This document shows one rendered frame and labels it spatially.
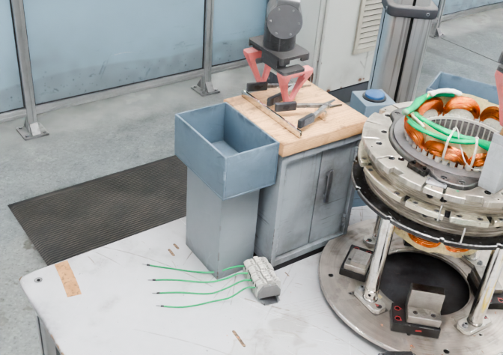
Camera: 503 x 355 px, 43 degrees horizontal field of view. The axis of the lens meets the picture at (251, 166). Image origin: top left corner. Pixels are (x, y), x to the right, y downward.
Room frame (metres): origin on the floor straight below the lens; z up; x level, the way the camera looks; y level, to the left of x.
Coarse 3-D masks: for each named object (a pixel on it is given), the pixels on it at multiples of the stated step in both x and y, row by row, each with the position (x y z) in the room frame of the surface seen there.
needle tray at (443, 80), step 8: (440, 72) 1.28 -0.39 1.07; (440, 80) 1.28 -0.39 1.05; (448, 80) 1.28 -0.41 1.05; (456, 80) 1.27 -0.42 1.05; (464, 80) 1.26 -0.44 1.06; (472, 80) 1.26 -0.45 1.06; (432, 88) 1.23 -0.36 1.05; (440, 88) 1.28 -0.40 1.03; (456, 88) 1.27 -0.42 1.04; (464, 88) 1.26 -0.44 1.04; (472, 88) 1.25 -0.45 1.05; (480, 88) 1.25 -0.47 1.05; (488, 88) 1.24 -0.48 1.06; (496, 88) 1.23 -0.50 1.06; (480, 96) 1.24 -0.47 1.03; (488, 96) 1.24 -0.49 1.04; (496, 96) 1.23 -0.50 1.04; (496, 104) 1.23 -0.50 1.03
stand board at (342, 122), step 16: (240, 96) 1.08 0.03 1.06; (256, 96) 1.09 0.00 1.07; (304, 96) 1.11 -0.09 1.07; (320, 96) 1.11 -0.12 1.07; (256, 112) 1.02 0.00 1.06; (288, 112) 1.03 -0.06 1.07; (304, 112) 1.04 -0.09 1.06; (336, 112) 1.05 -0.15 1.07; (352, 112) 1.06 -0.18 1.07; (272, 128) 0.97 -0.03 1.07; (304, 128) 0.98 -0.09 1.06; (320, 128) 0.98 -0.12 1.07; (336, 128) 0.99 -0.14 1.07; (352, 128) 1.01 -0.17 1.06; (288, 144) 0.92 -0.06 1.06; (304, 144) 0.94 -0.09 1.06; (320, 144) 0.96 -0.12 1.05
